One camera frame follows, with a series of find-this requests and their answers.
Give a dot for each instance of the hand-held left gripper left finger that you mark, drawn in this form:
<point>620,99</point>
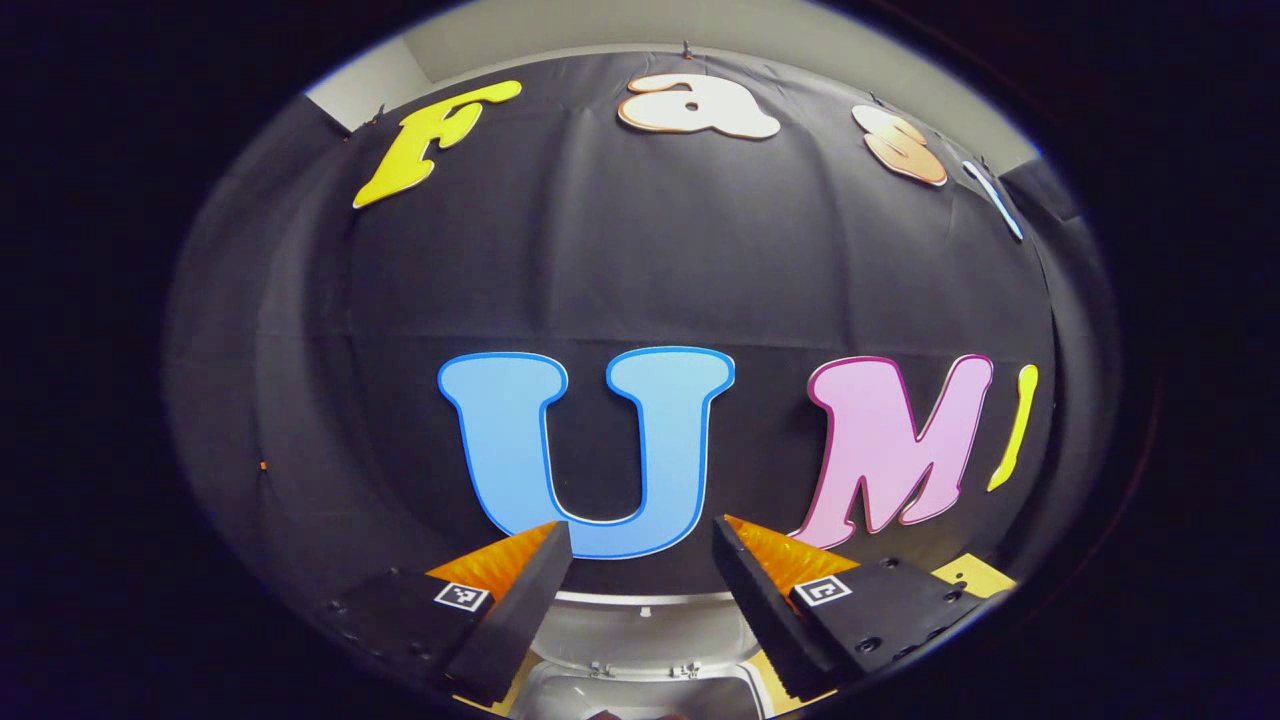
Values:
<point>520,615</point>

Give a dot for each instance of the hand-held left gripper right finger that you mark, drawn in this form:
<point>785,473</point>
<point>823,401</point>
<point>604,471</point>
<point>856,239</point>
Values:
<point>765,615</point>

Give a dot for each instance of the white desktop garbage bin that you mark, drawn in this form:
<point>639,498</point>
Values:
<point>640,640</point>

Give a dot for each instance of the wooden desktop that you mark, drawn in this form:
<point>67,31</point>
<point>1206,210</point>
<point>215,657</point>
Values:
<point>975,578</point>

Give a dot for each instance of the black backdrop cloth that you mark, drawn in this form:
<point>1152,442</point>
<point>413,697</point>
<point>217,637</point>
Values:
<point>640,250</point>

